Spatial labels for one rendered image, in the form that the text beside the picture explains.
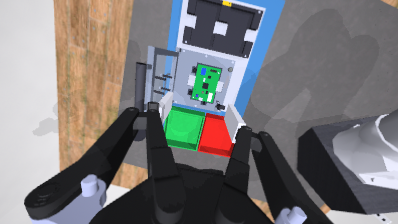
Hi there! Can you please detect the green bin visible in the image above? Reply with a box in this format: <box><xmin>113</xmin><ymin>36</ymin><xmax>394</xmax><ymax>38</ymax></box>
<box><xmin>164</xmin><ymin>106</ymin><xmax>205</xmax><ymax>151</ymax></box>

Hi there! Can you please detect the red open-top bin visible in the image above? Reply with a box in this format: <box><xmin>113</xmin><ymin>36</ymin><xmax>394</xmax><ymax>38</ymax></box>
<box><xmin>198</xmin><ymin>113</ymin><xmax>235</xmax><ymax>157</ymax></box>

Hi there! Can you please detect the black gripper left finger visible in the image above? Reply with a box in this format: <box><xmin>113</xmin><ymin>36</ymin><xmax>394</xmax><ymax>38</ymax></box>
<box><xmin>24</xmin><ymin>92</ymin><xmax>186</xmax><ymax>224</ymax></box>

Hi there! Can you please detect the green circuit board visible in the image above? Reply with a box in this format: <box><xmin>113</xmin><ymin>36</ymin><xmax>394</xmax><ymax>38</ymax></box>
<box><xmin>191</xmin><ymin>64</ymin><xmax>221</xmax><ymax>103</ymax></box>

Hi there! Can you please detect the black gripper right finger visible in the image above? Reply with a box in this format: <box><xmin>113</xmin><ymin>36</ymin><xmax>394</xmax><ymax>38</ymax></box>
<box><xmin>214</xmin><ymin>103</ymin><xmax>334</xmax><ymax>224</ymax></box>

